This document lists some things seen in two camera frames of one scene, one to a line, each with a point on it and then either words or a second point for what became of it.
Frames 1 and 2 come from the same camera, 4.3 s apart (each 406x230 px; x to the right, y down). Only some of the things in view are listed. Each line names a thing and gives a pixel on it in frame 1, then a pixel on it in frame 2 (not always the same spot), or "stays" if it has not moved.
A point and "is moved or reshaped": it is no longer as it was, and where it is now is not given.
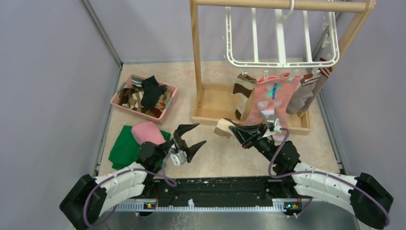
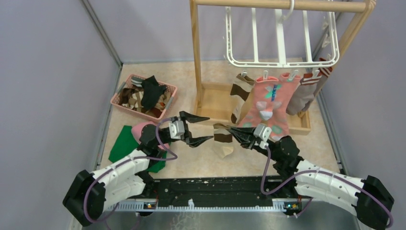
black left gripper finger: [192, 151] to [197, 141]
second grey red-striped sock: [303, 94] stays
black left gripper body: [180, 144] to [186, 132]
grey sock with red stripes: [324, 73] to [305, 94]
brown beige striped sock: [222, 126] is moved or reshaped
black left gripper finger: [182, 128] to [191, 118]
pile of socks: [146, 96] stays
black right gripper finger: [260, 127] stays
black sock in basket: [152, 91] stays
